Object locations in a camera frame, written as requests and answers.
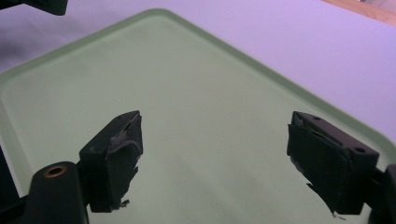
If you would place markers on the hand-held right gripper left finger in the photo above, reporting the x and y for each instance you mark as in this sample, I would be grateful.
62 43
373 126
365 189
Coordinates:
120 165

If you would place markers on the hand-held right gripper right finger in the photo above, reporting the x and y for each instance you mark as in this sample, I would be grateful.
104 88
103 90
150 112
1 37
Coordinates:
327 161

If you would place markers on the pale green plastic tray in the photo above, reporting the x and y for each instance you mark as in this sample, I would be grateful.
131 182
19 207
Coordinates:
193 102

